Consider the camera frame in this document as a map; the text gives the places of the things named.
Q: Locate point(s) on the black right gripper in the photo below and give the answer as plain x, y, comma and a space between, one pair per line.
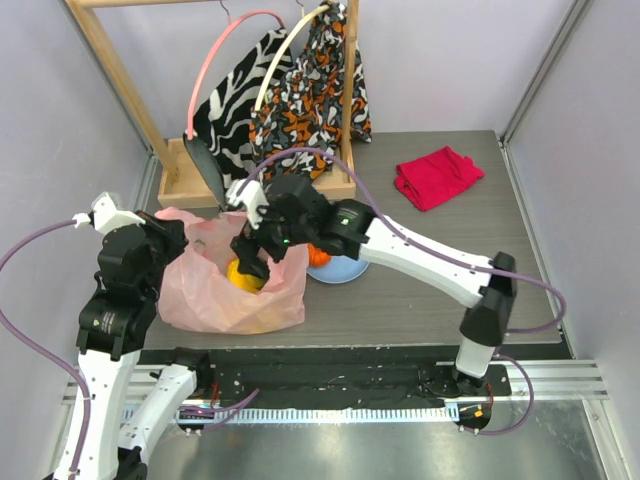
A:
265, 235

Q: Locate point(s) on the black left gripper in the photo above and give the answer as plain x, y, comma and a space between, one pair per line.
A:
172, 230

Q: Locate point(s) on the pink peach plastic bag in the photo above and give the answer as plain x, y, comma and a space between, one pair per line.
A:
196, 294

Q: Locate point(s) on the yellow banana bunch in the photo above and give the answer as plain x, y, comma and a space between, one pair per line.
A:
245, 282

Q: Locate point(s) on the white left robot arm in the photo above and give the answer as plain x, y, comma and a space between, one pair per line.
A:
136, 249

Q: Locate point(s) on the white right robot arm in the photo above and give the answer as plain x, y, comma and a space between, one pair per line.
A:
483, 285

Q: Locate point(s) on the wooden clothes rack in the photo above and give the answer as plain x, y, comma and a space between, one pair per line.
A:
181, 184

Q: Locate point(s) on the light blue plate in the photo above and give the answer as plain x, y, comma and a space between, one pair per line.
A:
339, 270

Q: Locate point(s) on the orange camouflage cloth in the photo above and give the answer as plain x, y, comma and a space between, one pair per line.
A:
304, 107

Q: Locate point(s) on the zebra pattern cloth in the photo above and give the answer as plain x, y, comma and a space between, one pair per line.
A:
220, 147

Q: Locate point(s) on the red folded cloth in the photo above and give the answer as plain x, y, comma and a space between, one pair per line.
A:
432, 180

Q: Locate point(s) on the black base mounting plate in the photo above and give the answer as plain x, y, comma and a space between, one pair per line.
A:
337, 378

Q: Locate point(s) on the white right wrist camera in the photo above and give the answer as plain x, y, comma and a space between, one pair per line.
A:
249, 195

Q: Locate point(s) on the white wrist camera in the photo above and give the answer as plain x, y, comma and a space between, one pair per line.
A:
107, 215
249, 195

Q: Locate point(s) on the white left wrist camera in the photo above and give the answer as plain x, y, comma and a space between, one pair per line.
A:
107, 215

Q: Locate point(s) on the aluminium frame rail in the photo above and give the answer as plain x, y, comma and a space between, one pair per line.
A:
534, 381

